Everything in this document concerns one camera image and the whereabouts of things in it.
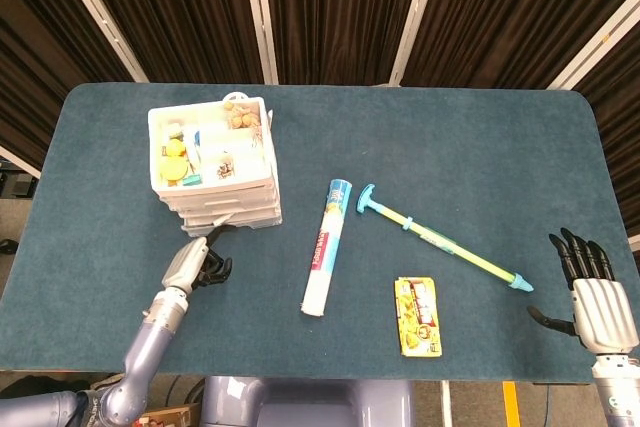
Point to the white and blue cylindrical tube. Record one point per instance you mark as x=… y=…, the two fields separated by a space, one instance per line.
x=325 y=247

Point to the blue and yellow water squirter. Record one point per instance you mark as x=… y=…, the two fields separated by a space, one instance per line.
x=440 y=243

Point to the white drawer organizer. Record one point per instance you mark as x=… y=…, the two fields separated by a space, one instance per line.
x=220 y=204

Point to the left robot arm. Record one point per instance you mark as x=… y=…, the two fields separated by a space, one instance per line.
x=150 y=342

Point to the brown walnut pile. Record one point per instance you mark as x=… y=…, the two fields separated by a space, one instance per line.
x=242 y=117

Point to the lavender robot torso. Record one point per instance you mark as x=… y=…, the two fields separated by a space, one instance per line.
x=305 y=402

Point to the teal small block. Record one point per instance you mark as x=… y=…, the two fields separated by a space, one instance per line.
x=191 y=179

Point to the blue felt table cover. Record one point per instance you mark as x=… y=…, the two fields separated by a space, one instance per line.
x=350 y=137

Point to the yellow rubber duck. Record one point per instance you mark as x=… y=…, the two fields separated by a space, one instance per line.
x=175 y=148

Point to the yellow floor tape strip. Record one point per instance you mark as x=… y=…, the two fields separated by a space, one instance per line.
x=511 y=404

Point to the small picture card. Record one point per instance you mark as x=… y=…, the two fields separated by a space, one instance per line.
x=225 y=168

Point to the white metal frame post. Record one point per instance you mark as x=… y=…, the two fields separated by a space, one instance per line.
x=100 y=17
x=595 y=39
x=261 y=17
x=415 y=17

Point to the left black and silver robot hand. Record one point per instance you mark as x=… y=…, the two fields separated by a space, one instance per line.
x=185 y=264

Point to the yellow snack packet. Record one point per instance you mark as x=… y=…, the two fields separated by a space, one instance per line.
x=419 y=317

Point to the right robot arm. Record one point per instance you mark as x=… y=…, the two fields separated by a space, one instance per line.
x=619 y=392

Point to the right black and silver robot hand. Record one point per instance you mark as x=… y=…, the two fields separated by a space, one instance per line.
x=600 y=314

